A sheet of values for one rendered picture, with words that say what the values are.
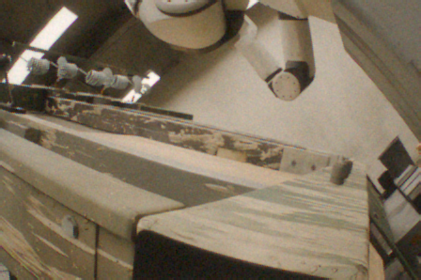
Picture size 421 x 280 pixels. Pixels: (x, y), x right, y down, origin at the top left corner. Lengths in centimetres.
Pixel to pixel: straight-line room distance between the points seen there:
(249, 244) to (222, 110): 625
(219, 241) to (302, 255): 4
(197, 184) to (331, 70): 604
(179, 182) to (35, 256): 25
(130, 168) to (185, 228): 32
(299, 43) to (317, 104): 526
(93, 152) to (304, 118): 574
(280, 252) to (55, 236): 14
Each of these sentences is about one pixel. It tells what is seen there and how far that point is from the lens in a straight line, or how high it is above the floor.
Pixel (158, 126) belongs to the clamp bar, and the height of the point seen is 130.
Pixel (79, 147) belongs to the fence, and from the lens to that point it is 56.
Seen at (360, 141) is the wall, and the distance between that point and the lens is 617.
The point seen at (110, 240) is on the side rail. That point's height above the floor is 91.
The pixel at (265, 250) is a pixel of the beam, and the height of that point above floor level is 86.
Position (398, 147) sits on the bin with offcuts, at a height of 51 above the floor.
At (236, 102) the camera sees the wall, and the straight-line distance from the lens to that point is 639.
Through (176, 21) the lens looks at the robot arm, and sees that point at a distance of 45.
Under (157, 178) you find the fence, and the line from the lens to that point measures 47.
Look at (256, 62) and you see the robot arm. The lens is 105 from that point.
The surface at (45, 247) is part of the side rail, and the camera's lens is 26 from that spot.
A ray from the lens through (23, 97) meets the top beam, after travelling 145.
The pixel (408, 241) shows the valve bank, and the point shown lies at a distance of 45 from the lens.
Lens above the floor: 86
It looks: 17 degrees up
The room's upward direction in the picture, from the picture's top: 39 degrees counter-clockwise
